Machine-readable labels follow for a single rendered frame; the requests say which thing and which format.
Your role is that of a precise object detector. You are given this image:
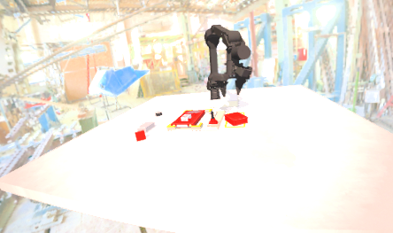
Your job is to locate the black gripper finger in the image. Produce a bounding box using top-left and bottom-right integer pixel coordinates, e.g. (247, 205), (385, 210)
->
(215, 81), (229, 97)
(235, 80), (247, 95)

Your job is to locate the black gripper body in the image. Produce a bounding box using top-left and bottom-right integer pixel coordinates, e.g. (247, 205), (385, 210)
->
(212, 60), (250, 82)

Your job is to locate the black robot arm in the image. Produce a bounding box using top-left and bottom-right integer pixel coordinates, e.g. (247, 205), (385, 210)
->
(204, 24), (252, 100)

